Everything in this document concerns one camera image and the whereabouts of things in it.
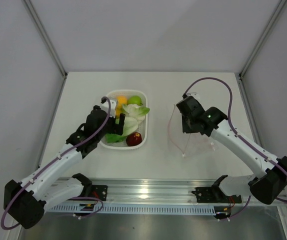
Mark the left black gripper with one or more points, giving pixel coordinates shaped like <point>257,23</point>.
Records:
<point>117,128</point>

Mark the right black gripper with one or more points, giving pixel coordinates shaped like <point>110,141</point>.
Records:
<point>185,128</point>

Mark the green lettuce head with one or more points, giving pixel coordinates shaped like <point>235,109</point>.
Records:
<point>134,116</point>

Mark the clear zip top bag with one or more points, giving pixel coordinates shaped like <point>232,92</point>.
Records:
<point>187,144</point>

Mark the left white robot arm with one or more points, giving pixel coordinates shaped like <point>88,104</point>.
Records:
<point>29,199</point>

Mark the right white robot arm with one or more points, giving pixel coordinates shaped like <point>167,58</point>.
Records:
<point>269,172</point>

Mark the red apple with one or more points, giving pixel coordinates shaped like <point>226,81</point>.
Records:
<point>134,139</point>

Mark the yellow mango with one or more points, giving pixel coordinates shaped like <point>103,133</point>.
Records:
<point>118,111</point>

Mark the orange fruit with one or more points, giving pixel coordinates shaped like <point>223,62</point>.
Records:
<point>121,100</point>

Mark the white perforated plastic basket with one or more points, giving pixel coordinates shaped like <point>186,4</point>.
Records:
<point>143,127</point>

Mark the green apple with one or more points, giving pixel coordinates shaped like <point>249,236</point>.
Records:
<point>134,100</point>

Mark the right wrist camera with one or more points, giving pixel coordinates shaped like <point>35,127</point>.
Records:
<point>194,95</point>

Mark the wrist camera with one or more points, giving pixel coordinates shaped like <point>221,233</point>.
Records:
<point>109,105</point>
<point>194,95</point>

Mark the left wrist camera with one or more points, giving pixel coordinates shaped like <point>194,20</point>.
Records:
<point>109,105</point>

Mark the aluminium mounting rail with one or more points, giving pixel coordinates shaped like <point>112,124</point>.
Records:
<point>151,191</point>

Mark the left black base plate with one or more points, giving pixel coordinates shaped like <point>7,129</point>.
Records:
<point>97,191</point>

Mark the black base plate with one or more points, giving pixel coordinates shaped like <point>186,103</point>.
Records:
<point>97,191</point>
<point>206,195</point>

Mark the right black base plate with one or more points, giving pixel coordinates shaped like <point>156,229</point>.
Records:
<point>206,195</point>

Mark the white slotted cable duct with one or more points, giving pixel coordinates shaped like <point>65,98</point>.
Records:
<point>153,209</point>

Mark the right aluminium frame post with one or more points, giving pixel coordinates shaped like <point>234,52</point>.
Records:
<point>263,37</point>

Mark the aluminium frame post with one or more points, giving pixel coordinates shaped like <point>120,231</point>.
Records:
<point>263,37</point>
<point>32,12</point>

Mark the left aluminium frame post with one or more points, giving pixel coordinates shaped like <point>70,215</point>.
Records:
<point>32,12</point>

